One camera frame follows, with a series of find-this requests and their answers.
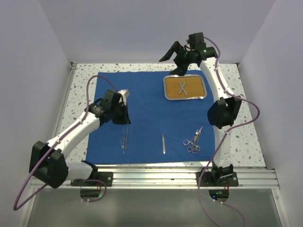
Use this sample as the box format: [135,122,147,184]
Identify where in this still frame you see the blue surgical drape cloth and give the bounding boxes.
[86,71,215,164]

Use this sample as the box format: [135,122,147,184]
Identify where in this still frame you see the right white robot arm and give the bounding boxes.
[160,32,241,186]

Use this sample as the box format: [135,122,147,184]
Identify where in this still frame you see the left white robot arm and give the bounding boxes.
[29,89,131,189]

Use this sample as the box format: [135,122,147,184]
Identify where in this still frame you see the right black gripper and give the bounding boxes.
[159,42,194,77]

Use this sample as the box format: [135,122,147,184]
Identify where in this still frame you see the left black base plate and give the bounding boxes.
[71,172,114,187]

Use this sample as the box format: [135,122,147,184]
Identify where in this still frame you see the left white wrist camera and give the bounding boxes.
[118,89,129,104]

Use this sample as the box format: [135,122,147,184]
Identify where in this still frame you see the steel tray with orange mat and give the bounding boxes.
[163,74,207,101]

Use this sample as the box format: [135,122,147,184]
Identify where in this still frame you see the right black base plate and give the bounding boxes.
[196,164,239,187]

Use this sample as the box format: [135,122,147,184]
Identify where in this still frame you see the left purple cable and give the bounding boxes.
[12,75,119,211]

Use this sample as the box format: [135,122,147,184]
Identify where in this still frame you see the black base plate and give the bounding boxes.
[71,172,114,187]
[196,164,239,187]

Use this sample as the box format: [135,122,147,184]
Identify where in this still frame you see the steel tweezers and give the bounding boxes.
[124,127,128,150]
[120,129,126,154]

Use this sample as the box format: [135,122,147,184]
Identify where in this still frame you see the aluminium mounting rail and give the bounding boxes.
[98,163,279,189]

